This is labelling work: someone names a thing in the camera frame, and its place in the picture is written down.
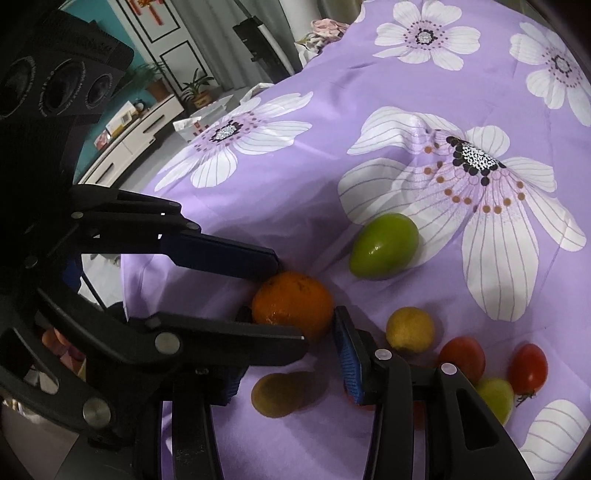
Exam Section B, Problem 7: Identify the white tv cabinet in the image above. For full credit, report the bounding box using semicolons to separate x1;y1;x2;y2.
78;95;185;188

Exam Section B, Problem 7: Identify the black upright object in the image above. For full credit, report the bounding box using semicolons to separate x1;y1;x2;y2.
232;16;296;85

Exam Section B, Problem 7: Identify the yellow lemon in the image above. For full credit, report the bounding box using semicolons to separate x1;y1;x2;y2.
386;307;435;354

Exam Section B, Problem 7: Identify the green mango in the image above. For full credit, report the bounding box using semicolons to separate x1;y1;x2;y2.
348;213;420;281

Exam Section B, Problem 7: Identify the person's left hand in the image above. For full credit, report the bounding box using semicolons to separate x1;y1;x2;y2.
41;327;88;380

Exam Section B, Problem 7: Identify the white plastic bag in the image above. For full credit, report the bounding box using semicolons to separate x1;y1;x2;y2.
173;95;234;144

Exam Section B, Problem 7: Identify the purple floral bedsheet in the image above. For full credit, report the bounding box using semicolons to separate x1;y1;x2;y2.
121;0;591;480

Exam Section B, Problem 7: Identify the small green fruit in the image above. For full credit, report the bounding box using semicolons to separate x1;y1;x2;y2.
475;377;515;426

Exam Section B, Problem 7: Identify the potted plant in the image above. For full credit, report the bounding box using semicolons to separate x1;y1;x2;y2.
137;62;174;103
181;69;216;110

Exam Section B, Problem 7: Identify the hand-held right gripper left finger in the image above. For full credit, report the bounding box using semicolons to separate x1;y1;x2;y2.
161;366;245;480

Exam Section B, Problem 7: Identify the pile of clothes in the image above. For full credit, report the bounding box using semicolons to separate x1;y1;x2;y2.
295;18;350;66

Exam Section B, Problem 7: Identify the brownish yellow round fruit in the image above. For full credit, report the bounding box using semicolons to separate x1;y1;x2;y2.
250;372;301;419

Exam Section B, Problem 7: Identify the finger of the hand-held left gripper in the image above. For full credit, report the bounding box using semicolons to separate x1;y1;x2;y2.
0;282;309;448
69;185;283;283

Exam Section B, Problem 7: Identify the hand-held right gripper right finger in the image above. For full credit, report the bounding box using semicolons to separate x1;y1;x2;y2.
334;306;536;480

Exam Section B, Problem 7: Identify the red tomato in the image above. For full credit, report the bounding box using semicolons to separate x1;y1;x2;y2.
508;343;549;398
438;336;486;385

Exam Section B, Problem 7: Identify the grey curtain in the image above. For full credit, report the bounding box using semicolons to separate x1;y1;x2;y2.
178;0;259;90

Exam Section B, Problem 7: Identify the orange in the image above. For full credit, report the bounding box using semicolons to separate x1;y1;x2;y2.
252;271;334;342

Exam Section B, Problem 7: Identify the red hanging decoration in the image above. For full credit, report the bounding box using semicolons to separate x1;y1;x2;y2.
129;0;179;27

